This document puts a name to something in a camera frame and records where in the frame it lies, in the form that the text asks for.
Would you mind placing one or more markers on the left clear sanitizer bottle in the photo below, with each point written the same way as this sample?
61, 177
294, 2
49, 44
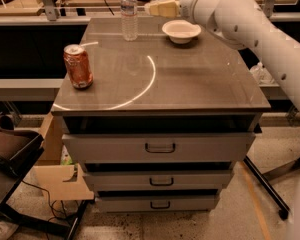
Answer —
258, 72

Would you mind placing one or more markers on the top grey drawer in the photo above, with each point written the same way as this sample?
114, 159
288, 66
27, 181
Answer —
210, 147

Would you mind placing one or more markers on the bottom grey drawer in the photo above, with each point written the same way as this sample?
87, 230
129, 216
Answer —
156, 203

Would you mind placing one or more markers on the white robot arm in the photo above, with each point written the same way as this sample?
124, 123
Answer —
242, 24

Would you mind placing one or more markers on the clear plastic water bottle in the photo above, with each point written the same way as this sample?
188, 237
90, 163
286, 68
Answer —
129, 19

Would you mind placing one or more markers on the dark brown chair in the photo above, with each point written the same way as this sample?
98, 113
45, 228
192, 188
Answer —
19, 150

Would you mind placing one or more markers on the grey drawer cabinet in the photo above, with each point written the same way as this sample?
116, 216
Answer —
153, 86

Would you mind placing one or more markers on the grey drawer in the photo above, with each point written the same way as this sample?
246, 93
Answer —
156, 203
210, 147
158, 180

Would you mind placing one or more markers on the cardboard box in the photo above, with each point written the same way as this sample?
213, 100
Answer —
63, 181

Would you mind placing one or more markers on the middle grey drawer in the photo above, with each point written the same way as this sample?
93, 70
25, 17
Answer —
158, 180

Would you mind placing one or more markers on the black stand leg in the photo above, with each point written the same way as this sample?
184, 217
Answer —
283, 207

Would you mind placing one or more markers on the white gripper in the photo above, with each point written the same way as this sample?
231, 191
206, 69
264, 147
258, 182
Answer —
186, 4

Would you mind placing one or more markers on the red coke can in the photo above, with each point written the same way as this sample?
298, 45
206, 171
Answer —
77, 65

